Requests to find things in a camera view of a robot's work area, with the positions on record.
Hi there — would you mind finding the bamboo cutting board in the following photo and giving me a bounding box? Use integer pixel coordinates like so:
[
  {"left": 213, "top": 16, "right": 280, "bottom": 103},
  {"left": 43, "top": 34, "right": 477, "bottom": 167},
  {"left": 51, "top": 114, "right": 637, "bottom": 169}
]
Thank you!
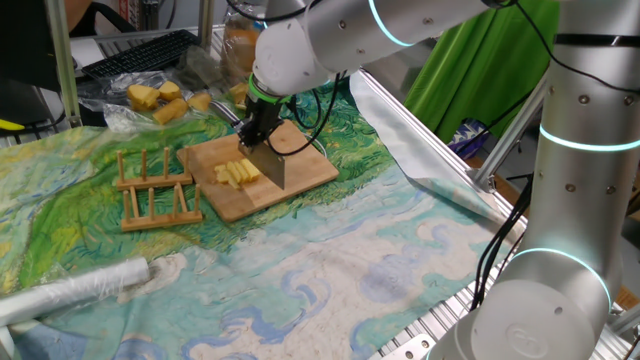
[{"left": 176, "top": 119, "right": 340, "bottom": 224}]

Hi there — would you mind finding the grey metal box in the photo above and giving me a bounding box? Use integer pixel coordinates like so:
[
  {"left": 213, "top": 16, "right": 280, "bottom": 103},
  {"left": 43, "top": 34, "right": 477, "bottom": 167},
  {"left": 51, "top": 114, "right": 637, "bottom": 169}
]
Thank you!
[{"left": 364, "top": 44, "right": 441, "bottom": 104}]

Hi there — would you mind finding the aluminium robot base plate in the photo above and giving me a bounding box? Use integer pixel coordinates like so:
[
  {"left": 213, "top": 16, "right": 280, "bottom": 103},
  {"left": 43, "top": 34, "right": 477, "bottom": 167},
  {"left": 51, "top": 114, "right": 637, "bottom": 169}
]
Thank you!
[{"left": 384, "top": 333, "right": 436, "bottom": 360}]

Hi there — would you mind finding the small yellow potato scrap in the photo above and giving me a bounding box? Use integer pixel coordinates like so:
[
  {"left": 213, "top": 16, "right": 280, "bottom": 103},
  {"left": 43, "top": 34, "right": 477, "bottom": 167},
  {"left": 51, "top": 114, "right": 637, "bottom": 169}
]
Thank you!
[{"left": 229, "top": 82, "right": 250, "bottom": 110}]

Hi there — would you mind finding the brown jar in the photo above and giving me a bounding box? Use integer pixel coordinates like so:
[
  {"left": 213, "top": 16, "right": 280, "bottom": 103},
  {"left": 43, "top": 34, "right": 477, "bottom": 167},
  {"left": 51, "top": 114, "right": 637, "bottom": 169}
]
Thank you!
[{"left": 221, "top": 19, "right": 261, "bottom": 76}]

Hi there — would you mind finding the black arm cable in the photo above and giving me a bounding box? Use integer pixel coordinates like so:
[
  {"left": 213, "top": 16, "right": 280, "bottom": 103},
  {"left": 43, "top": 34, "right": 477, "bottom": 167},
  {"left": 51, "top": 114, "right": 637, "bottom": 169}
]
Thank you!
[{"left": 224, "top": 0, "right": 640, "bottom": 309}]

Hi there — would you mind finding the green fabric curtain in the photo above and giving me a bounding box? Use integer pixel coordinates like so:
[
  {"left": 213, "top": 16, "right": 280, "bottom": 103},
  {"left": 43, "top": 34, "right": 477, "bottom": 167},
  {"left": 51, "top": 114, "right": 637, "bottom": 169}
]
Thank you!
[{"left": 403, "top": 0, "right": 560, "bottom": 144}]

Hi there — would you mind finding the yellow potato chunk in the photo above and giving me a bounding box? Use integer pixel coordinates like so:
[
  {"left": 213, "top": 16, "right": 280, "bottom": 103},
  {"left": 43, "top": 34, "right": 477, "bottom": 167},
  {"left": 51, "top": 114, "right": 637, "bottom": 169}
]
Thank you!
[{"left": 239, "top": 158, "right": 262, "bottom": 183}]

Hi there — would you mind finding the aluminium frame post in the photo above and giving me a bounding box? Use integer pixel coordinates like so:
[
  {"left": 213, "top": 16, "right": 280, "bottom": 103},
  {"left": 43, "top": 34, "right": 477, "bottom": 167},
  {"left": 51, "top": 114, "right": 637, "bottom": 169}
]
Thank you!
[
  {"left": 472, "top": 77, "right": 549, "bottom": 194},
  {"left": 43, "top": 0, "right": 84, "bottom": 132},
  {"left": 197, "top": 0, "right": 216, "bottom": 51}
]

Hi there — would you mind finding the blue patterned bag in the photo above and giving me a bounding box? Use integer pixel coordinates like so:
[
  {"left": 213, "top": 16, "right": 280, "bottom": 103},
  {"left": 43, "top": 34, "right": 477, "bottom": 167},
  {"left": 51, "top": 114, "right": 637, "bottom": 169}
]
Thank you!
[{"left": 447, "top": 118, "right": 489, "bottom": 161}]

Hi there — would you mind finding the wooden peg rack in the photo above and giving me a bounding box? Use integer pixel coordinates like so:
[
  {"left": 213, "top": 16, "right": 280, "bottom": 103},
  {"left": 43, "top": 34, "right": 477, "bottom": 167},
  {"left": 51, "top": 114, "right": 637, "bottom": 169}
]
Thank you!
[{"left": 116, "top": 146, "right": 204, "bottom": 233}]

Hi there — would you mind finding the steel cleaver knife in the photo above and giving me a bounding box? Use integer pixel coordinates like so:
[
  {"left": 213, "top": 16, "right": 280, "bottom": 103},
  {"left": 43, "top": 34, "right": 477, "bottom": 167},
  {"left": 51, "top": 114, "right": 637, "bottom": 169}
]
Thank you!
[{"left": 209, "top": 99, "right": 287, "bottom": 191}]

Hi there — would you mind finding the black monitor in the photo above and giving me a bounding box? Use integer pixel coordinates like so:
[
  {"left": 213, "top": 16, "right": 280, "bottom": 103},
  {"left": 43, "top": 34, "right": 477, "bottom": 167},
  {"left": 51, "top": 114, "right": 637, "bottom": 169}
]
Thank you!
[{"left": 0, "top": 0, "right": 61, "bottom": 94}]

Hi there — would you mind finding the plastic wrap roll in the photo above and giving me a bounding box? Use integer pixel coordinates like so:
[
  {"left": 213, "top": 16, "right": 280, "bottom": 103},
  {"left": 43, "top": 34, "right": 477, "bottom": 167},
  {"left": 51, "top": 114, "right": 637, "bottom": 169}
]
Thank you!
[{"left": 0, "top": 256, "right": 151, "bottom": 329}]

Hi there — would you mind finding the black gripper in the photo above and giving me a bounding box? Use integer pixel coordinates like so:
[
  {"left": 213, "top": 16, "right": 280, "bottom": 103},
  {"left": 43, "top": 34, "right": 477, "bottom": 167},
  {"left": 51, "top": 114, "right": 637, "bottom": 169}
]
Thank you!
[{"left": 235, "top": 98, "right": 286, "bottom": 152}]

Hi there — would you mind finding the clear plastic bag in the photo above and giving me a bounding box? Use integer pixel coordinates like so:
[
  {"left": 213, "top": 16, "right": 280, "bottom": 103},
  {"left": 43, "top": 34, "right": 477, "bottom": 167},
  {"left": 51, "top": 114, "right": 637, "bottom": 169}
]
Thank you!
[{"left": 77, "top": 69, "right": 221, "bottom": 132}]

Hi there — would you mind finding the painted landscape tablecloth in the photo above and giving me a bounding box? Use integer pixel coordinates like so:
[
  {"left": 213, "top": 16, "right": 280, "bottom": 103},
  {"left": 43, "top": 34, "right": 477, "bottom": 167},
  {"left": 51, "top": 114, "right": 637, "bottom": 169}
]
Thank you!
[{"left": 0, "top": 62, "right": 526, "bottom": 360}]

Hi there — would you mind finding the black keyboard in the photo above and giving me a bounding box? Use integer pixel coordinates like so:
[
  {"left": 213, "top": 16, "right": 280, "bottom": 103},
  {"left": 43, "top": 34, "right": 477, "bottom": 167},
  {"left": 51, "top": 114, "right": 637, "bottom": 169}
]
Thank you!
[{"left": 82, "top": 28, "right": 200, "bottom": 77}]

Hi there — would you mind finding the white paper sheet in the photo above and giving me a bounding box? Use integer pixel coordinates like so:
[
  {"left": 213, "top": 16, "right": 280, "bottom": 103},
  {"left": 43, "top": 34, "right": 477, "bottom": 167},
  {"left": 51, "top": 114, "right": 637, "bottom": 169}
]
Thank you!
[{"left": 69, "top": 37, "right": 104, "bottom": 69}]

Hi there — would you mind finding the yellow food chunks pile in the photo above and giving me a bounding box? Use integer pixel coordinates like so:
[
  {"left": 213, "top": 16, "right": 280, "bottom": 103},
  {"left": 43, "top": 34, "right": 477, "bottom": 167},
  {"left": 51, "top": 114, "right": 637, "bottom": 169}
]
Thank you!
[{"left": 127, "top": 83, "right": 161, "bottom": 111}]

